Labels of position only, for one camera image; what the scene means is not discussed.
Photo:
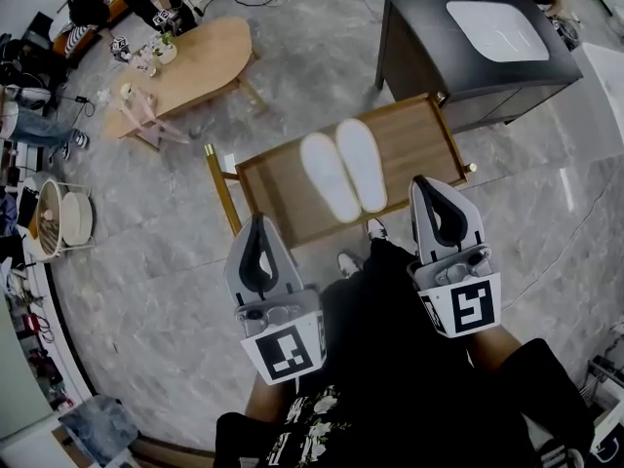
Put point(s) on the white curved counter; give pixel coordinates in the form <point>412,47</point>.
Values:
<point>24,368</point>

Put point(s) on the black bag pile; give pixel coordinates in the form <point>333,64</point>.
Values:
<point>24,66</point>

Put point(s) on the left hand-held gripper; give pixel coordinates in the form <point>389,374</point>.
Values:
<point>287,349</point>

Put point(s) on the oval wooden coffee table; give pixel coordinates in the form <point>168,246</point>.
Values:
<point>195,71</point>

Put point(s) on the pink ribbon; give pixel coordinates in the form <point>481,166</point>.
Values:
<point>156,125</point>

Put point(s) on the person's black trousers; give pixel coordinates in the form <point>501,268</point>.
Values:
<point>385,300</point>

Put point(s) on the white insole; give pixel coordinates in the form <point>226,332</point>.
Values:
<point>363,164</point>

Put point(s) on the striped cushion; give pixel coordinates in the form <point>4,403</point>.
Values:
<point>80,36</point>

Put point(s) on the white sink basin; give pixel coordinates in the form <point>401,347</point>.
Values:
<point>497,32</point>

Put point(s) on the orange sofa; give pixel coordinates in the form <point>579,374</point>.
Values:
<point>63,42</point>

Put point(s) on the white flower pot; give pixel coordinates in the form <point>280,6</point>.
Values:
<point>166,51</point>

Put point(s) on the person's left forearm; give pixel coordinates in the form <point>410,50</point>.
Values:
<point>268,400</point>

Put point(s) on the grey blue marbled panel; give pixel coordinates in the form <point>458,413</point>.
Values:
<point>97,427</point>

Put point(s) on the person's right forearm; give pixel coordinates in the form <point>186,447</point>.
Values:
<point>492,351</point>

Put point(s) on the person's left white sneaker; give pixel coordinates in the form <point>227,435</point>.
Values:
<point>348,263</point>

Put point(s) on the wooden shelf cart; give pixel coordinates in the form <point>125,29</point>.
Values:
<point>419,139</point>

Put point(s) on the person's right white sneaker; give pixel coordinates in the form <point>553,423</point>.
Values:
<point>376,229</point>

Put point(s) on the person's white sneaker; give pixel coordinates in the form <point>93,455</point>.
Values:
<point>376,229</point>
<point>348,263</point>

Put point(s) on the dark sink cabinet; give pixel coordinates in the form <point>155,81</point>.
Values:
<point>429,66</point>

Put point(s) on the person's black printed shirt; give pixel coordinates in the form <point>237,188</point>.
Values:
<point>414,432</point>

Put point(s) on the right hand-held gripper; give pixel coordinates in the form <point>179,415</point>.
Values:
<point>468,305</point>

